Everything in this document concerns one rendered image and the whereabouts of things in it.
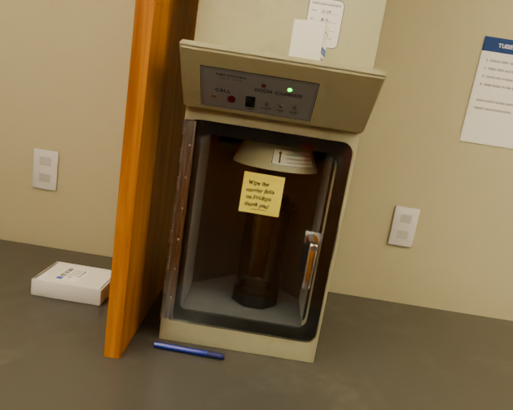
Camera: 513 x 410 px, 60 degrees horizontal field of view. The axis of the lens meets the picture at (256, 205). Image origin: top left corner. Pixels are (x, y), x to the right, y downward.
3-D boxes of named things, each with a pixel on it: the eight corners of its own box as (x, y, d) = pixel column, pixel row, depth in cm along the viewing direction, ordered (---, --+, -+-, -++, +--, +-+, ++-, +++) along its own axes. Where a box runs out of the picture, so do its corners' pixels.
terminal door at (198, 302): (164, 317, 90) (188, 117, 81) (314, 342, 90) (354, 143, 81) (163, 319, 89) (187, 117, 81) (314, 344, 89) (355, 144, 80)
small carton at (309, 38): (293, 62, 76) (300, 25, 75) (322, 66, 75) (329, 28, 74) (287, 58, 72) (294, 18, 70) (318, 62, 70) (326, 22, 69)
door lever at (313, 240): (310, 281, 86) (296, 279, 86) (319, 234, 84) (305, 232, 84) (312, 292, 81) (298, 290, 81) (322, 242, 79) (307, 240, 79)
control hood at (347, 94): (185, 105, 81) (191, 48, 79) (361, 133, 81) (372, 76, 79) (170, 104, 70) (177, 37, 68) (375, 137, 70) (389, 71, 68)
